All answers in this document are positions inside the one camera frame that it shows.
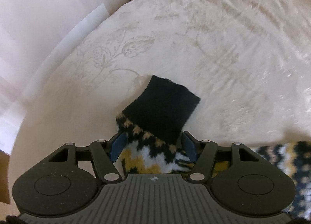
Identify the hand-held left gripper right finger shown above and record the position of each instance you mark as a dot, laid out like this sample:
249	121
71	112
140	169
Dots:
189	146

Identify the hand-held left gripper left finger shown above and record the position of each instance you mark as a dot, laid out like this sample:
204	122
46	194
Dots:
119	146

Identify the small patterned knit sweater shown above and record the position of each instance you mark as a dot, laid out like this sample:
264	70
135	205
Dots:
160	107

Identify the white embroidered bedspread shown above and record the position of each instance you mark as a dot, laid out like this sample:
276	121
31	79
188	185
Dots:
218	44

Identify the brown cardboard box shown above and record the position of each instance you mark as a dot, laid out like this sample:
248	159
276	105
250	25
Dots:
3	178

